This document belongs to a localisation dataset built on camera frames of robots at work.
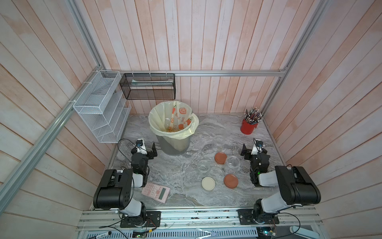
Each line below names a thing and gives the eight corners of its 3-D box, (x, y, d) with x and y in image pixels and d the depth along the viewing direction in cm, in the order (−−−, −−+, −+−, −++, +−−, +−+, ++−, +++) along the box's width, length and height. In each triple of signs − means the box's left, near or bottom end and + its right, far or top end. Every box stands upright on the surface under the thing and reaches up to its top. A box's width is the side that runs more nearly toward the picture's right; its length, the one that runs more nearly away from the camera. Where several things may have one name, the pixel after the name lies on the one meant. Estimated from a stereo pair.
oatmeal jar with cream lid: (197, 174, 91) (197, 171, 88) (197, 162, 96) (197, 159, 93) (209, 174, 91) (210, 171, 88) (208, 162, 96) (209, 159, 93)
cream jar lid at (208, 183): (202, 190, 85) (202, 189, 83) (201, 178, 89) (201, 177, 88) (215, 190, 85) (215, 189, 83) (214, 178, 89) (214, 177, 88)
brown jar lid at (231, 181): (224, 188, 85) (225, 187, 84) (222, 175, 90) (223, 174, 89) (238, 188, 85) (239, 187, 84) (235, 175, 90) (236, 174, 89)
